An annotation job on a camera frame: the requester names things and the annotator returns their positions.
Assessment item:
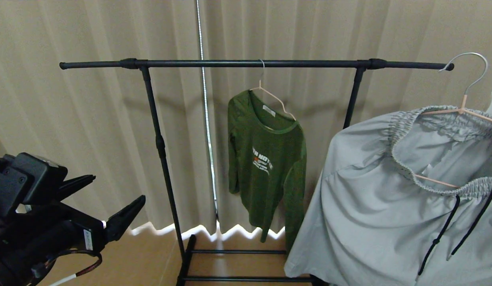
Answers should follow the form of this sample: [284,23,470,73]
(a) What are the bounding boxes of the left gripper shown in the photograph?
[0,174,147,271]

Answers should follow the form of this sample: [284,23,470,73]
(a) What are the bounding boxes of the green long-sleeved shirt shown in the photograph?
[228,90,307,255]

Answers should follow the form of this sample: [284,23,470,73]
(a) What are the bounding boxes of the black clothes rack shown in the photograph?
[59,58,455,286]

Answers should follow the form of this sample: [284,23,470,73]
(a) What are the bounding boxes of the pink clothes hanger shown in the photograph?
[413,52,492,189]
[249,59,297,122]

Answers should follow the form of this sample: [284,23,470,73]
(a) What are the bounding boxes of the beige curtain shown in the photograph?
[0,0,492,239]

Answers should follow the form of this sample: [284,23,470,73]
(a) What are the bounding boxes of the pale grey shorts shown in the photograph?
[284,105,492,286]

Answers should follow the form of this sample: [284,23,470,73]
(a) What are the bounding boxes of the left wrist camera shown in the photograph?
[0,153,68,223]

